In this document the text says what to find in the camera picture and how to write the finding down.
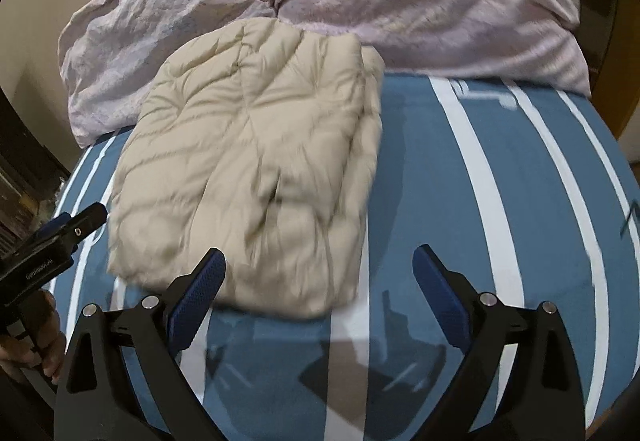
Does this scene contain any beige quilted down jacket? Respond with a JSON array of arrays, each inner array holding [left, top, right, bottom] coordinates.
[[108, 18, 385, 320]]

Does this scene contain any person's left hand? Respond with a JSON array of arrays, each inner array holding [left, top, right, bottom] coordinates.
[[1, 289, 66, 385]]

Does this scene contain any blue white striped bedsheet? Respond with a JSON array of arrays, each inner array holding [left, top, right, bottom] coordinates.
[[50, 75, 639, 440]]

